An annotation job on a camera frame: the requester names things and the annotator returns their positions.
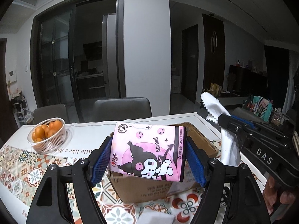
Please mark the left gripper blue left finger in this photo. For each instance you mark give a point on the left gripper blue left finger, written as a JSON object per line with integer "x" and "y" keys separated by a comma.
{"x": 51, "y": 203}

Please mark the grey chair behind box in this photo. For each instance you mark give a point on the grey chair behind box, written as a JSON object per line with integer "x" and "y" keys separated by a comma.
{"x": 120, "y": 109}

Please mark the white basket of oranges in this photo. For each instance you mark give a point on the white basket of oranges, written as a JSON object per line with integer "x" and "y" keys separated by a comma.
{"x": 48, "y": 135}

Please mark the grey chair right side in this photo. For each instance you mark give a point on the grey chair right side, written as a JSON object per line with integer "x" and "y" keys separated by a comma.
{"x": 245, "y": 114}

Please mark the white cleaning cloth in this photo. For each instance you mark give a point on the white cleaning cloth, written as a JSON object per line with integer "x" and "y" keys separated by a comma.
{"x": 230, "y": 154}

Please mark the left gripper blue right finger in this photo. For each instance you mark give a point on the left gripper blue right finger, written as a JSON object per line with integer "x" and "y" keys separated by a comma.
{"x": 235, "y": 185}

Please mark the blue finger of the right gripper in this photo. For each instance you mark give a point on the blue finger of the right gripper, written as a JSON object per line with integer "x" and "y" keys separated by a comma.
{"x": 240, "y": 122}
{"x": 224, "y": 122}

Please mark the black sliding glass door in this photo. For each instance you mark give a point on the black sliding glass door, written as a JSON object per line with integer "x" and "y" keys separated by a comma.
{"x": 77, "y": 57}

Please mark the grey chair far left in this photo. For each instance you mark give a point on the grey chair far left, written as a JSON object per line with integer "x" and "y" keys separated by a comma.
{"x": 52, "y": 111}

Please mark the patterned tile table runner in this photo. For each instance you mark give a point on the patterned tile table runner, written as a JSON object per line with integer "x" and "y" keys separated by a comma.
{"x": 235, "y": 185}

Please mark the brown cardboard box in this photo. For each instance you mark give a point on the brown cardboard box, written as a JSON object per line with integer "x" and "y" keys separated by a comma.
{"x": 132, "y": 189}

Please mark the wooden high chair with clothes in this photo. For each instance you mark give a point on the wooden high chair with clothes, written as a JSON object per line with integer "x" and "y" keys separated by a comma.
{"x": 259, "y": 106}

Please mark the pink Kuromi tissue pack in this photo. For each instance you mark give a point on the pink Kuromi tissue pack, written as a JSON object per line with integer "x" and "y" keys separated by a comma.
{"x": 156, "y": 152}

